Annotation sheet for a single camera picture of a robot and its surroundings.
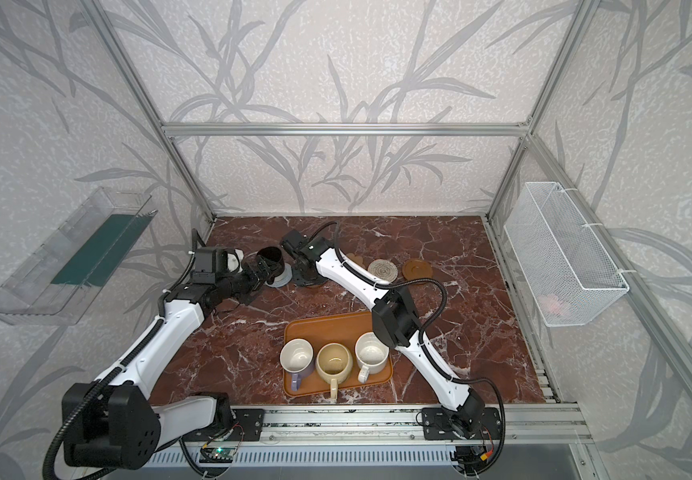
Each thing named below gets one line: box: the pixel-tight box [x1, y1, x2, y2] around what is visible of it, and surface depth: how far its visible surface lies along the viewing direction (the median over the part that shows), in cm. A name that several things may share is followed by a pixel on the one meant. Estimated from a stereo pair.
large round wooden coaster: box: [402, 258, 433, 281], surface depth 107 cm
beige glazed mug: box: [316, 342, 354, 403], surface depth 79 cm
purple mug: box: [279, 337, 315, 391], surface depth 80 cm
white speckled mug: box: [355, 332, 389, 383], surface depth 80 cm
